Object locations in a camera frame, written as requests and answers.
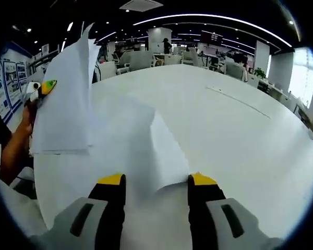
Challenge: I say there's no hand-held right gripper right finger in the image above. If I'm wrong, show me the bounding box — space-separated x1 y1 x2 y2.
187 173 283 250

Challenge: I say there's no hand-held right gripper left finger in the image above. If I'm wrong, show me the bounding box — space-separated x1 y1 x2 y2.
28 173 127 250

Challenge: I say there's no white printing paper sheet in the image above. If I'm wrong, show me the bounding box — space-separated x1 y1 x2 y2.
90 91 191 195

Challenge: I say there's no person's left hand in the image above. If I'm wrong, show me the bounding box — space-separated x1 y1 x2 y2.
22 103 38 132

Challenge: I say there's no grey office chair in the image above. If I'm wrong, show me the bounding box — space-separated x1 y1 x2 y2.
118 51 157 75

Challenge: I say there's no ceiling air vent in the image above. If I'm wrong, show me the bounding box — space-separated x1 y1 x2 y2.
118 0 164 12

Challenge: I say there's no white mesh office chair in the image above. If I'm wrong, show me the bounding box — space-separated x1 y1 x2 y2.
188 46 209 69

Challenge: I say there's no potted green plant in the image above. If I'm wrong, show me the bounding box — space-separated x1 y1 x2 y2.
252 67 267 80

